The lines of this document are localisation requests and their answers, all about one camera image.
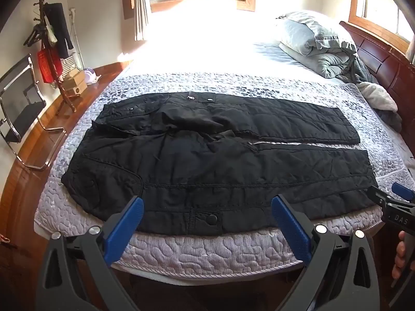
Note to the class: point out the black pants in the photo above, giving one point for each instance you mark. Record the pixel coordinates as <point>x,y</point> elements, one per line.
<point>194,168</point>

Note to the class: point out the folded grey duvet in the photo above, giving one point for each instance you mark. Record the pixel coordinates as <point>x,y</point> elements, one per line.
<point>311,39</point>

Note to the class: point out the white fluffy cloth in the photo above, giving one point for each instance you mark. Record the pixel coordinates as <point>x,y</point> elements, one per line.
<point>377,97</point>

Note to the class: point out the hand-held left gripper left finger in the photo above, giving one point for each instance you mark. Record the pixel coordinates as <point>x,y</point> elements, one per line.
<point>124,230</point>

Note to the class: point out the black clothes hangers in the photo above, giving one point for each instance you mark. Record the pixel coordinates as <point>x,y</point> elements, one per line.
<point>32,35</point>

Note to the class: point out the white slatted rack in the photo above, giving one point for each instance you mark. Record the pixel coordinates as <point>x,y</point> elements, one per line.
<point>69,63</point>

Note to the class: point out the red bag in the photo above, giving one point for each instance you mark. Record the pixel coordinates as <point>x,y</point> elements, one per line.
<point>48,63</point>

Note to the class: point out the bed with quilted cover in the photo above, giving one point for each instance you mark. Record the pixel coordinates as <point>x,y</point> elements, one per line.
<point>162,249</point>

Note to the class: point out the wooden headboard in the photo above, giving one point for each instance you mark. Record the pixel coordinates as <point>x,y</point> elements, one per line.
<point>382,58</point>

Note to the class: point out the purple and white item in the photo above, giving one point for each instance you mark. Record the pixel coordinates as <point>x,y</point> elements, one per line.
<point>92,76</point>

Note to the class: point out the grey curtain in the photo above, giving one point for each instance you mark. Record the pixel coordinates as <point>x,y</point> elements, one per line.
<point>140,6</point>

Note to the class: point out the wooden coat rack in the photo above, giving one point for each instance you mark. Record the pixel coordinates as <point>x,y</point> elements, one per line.
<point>63,94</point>

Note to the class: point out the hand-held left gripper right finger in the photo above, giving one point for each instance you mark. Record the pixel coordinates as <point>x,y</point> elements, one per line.
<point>288,226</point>

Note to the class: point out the cardboard box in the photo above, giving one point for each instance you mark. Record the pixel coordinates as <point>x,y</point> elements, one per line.
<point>74,82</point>

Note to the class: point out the chrome frame chair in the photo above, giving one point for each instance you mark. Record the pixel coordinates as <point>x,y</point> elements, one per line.
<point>22,107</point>

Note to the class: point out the person's right hand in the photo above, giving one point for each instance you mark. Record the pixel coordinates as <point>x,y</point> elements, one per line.
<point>400,256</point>

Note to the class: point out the black hanging garment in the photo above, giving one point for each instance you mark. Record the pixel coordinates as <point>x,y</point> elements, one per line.
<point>60,26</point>

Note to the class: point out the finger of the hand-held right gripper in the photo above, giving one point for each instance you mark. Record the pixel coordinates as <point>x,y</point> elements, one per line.
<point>402,190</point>
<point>379,196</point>

